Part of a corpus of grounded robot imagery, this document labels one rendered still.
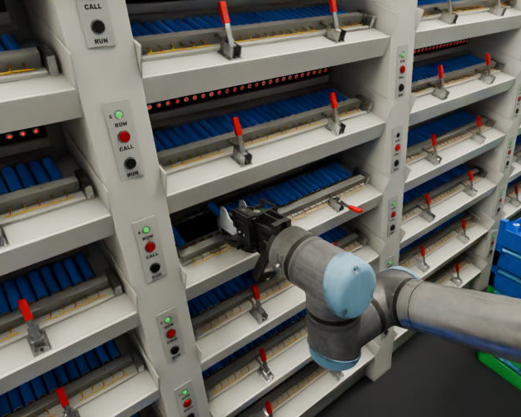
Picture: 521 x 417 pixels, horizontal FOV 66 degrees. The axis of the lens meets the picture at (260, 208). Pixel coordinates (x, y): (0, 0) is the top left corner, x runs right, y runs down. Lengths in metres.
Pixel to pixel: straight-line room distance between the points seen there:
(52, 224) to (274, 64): 0.48
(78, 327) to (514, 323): 0.67
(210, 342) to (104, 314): 0.27
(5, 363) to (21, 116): 0.39
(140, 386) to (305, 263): 0.46
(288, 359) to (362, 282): 0.59
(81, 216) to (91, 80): 0.21
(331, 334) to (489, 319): 0.22
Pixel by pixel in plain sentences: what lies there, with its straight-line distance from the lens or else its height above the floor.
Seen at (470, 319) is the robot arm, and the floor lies 0.77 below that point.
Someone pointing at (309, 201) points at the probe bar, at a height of 0.76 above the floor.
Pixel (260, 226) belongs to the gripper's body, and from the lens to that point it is 0.74.
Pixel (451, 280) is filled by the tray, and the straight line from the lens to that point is 1.84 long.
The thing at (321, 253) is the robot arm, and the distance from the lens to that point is 0.64.
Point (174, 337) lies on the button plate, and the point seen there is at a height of 0.62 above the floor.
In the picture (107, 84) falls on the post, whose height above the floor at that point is 1.11.
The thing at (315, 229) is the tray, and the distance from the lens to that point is 0.99.
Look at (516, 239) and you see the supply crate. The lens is 1.42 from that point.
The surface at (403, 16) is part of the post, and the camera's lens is 1.08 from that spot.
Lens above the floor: 1.18
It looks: 26 degrees down
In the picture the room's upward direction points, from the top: 5 degrees counter-clockwise
